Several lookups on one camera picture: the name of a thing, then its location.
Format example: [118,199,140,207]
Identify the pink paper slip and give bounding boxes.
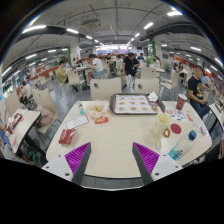
[200,130,213,144]

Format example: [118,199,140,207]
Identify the person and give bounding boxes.
[0,109,12,158]
[187,65,212,118]
[120,52,142,90]
[19,80,34,105]
[55,59,69,85]
[87,53,106,81]

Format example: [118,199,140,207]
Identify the white printed card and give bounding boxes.
[64,115,91,131]

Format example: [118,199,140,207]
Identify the crumpled white napkin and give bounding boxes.
[147,91,159,103]

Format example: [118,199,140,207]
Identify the ceiling lights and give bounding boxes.
[1,9,224,78]

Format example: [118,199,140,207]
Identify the cream chair with round hole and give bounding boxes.
[134,78,161,96]
[89,77,123,101]

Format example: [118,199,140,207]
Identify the cream dining chairs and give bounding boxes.
[33,59,181,92]

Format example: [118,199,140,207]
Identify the red paper cup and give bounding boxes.
[175,93,188,111]

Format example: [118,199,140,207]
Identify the ceiling air conditioner unit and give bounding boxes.
[81,17,102,29]

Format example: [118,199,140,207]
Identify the pink bag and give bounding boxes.
[35,106,55,127]

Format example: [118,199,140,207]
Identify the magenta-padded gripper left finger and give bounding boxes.
[41,142,92,186]

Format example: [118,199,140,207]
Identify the clear plastic wrapper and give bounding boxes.
[192,120,207,135]

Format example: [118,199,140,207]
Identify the dark food tray with paper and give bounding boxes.
[109,93,166,116]

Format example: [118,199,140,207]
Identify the small clear bottle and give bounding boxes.
[77,101,86,117]

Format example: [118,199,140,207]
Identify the clear blue-capped water bottle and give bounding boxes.
[167,129,198,162]

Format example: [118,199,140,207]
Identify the cream neighbouring table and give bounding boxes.
[5,108,42,155]
[208,102,224,133]

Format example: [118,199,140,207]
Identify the flat round red coaster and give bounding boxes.
[170,123,183,135]

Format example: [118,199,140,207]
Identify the red cardboard box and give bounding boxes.
[58,128,77,146]

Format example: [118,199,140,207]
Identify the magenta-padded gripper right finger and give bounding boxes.
[132,142,184,186]

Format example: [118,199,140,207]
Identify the printed paper flyer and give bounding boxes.
[165,107,190,124]

